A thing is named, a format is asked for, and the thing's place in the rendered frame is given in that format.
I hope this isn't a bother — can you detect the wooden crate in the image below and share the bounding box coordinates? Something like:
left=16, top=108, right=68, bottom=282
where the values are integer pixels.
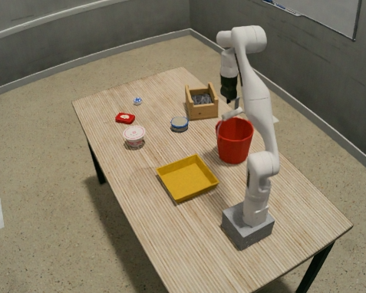
left=185, top=82, right=219, bottom=121

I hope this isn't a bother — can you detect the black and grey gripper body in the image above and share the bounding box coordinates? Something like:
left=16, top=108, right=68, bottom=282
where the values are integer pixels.
left=220, top=65, right=239, bottom=100

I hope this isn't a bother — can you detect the red tin with white label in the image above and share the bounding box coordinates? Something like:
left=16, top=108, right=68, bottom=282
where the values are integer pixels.
left=115, top=113, right=135, bottom=124

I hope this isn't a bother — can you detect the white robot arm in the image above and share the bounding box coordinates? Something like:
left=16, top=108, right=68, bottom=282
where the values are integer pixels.
left=216, top=25, right=280, bottom=228

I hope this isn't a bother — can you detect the yellow shallow tray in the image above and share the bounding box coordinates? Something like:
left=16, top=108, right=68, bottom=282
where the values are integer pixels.
left=155, top=153, right=219, bottom=204

